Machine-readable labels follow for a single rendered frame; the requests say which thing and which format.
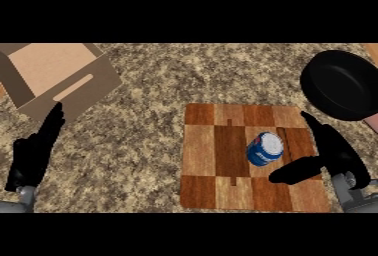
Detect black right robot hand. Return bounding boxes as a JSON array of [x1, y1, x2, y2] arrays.
[[268, 110, 373, 191]]

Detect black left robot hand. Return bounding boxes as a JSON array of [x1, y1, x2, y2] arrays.
[[4, 101, 69, 193]]

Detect blue and white can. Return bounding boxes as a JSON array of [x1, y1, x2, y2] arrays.
[[246, 131, 286, 168]]

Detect black pot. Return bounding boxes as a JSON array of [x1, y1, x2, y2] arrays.
[[299, 49, 378, 122]]

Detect checkered wooden cutting board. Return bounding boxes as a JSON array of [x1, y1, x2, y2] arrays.
[[179, 102, 333, 213]]

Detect open wooden drawer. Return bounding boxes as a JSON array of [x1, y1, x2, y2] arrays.
[[0, 42, 125, 124]]

